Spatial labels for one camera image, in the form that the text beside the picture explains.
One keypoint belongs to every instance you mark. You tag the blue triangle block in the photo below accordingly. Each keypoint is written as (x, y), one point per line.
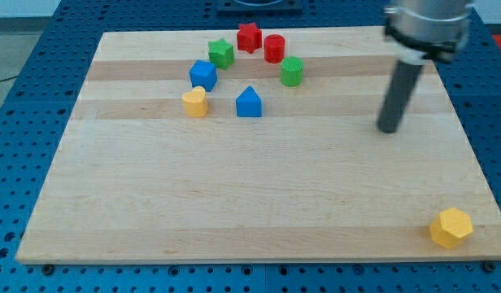
(249, 104)

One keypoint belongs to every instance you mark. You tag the yellow hexagon block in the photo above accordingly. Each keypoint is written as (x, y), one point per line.
(451, 228)

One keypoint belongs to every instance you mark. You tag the light wooden board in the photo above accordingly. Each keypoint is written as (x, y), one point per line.
(135, 180)

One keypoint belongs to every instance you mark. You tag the green cylinder block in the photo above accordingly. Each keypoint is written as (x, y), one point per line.
(291, 71)

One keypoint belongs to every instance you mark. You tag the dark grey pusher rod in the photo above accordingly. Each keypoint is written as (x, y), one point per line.
(402, 83)

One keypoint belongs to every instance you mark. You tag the red star block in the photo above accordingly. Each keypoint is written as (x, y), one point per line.
(249, 37)

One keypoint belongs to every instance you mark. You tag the blue cube block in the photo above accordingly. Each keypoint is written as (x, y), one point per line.
(203, 74)

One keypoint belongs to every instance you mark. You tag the red cylinder block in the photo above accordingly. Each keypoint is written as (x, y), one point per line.
(274, 48)

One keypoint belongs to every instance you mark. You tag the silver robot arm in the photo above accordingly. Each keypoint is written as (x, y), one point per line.
(424, 30)

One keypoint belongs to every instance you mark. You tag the yellow heart block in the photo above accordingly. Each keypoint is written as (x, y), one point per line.
(195, 102)

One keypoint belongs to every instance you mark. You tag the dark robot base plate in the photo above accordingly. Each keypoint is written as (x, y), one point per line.
(256, 6)

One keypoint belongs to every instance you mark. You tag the green star block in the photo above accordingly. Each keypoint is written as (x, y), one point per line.
(221, 53)

